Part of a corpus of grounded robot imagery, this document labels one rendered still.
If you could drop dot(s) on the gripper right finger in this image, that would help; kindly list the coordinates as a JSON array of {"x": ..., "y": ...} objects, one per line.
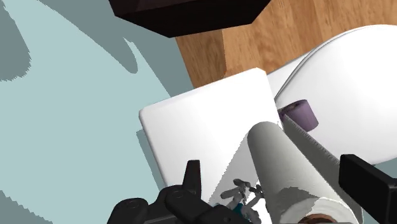
[{"x": 366, "y": 181}]

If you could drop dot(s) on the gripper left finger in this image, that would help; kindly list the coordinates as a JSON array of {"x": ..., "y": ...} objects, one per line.
[{"x": 178, "y": 201}]

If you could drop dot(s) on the small grey figure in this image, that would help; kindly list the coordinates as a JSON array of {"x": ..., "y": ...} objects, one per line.
[{"x": 240, "y": 194}]

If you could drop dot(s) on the white paper towel roll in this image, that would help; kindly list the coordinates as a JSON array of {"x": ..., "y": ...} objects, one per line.
[{"x": 279, "y": 167}]

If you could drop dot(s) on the purple toilet paper roll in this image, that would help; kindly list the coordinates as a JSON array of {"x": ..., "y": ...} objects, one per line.
[{"x": 302, "y": 114}]

